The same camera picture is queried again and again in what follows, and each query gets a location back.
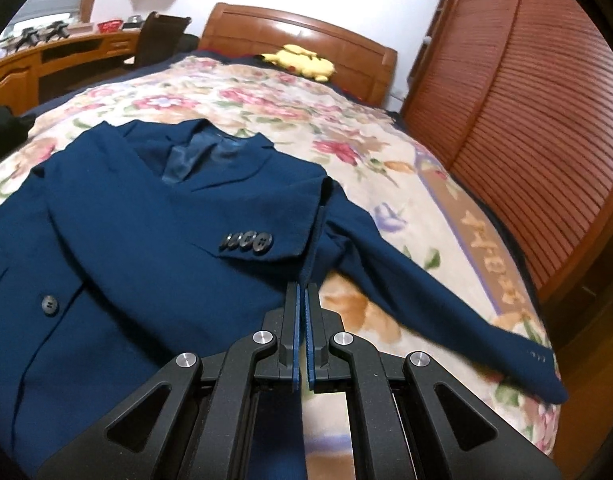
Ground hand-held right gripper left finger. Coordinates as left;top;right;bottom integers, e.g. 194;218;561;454
36;282;307;480

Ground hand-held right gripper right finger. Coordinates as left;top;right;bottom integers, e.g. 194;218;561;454
305;282;562;480

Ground navy blue suit jacket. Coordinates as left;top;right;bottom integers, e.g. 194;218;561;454
0;119;569;480

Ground floral blanket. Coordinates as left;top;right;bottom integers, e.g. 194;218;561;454
0;52;562;461

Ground yellow plush toy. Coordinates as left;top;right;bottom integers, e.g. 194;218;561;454
260;44;336;82

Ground wooden bed headboard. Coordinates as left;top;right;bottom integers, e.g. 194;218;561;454
199;2;398;108

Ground black chair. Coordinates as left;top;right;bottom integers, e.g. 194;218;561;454
134;11;200;68

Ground wooden louvered wardrobe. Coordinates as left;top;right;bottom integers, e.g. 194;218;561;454
403;0;613;306

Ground dark cloth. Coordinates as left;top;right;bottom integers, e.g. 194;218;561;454
0;105;37;171

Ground wooden desk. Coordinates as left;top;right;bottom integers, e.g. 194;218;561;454
0;27;142;116

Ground dark desk gadgets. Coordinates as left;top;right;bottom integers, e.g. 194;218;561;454
6;22;70;51

